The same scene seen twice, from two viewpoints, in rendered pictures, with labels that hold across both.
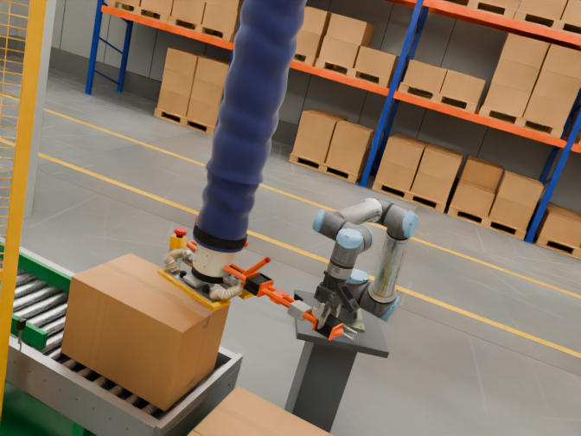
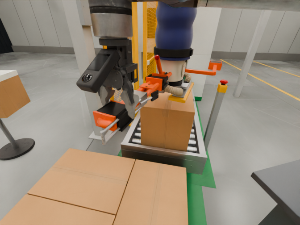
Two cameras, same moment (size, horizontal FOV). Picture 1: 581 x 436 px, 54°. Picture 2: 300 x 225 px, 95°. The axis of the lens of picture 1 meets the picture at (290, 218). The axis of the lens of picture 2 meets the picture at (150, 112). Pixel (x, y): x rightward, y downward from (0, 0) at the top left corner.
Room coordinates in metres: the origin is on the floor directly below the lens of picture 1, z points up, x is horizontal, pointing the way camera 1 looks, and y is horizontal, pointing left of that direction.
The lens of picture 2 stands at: (1.96, -0.61, 1.43)
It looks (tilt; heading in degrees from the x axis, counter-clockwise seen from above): 31 degrees down; 81
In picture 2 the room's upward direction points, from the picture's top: 1 degrees clockwise
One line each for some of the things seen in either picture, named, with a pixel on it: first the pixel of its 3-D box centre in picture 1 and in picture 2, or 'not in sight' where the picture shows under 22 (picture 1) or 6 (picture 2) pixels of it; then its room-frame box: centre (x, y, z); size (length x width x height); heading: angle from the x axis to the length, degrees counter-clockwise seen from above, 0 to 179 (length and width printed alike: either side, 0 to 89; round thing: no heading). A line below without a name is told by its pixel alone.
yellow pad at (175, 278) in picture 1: (194, 284); not in sight; (2.14, 0.32, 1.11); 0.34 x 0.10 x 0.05; 58
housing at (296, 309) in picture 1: (299, 310); (136, 99); (1.98, -0.13, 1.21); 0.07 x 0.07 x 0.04; 58
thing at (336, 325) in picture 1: (328, 326); (113, 114); (1.90, -0.24, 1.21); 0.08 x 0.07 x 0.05; 58
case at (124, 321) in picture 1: (146, 325); (168, 112); (2.31, 0.51, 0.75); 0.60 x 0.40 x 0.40; 70
